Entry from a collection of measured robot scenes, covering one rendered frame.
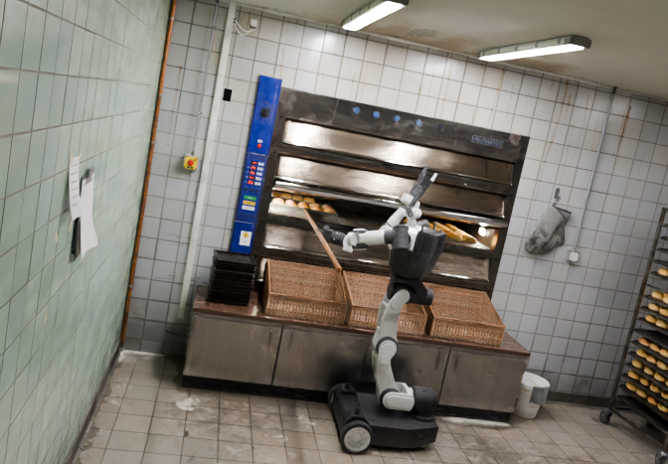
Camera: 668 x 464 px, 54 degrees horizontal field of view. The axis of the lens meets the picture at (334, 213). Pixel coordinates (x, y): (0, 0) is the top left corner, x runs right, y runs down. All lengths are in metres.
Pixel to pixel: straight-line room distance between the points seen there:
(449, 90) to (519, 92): 0.55
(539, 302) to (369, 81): 2.25
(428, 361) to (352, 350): 0.56
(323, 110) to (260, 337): 1.67
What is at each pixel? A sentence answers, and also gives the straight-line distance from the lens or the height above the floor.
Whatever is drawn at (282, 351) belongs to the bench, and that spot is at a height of 0.36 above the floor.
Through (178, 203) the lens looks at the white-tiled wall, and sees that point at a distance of 4.79.
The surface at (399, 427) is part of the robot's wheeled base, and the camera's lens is 4.27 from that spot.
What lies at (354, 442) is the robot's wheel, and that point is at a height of 0.07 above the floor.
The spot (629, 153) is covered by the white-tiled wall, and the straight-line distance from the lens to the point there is 5.67.
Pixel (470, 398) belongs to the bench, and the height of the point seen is 0.18.
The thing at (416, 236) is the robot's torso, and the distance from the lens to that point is 3.95.
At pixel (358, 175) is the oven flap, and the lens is 4.86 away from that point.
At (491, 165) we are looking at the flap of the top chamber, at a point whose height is 1.83.
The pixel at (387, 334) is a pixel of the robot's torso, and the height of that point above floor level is 0.70.
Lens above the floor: 1.98
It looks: 9 degrees down
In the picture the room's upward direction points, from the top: 11 degrees clockwise
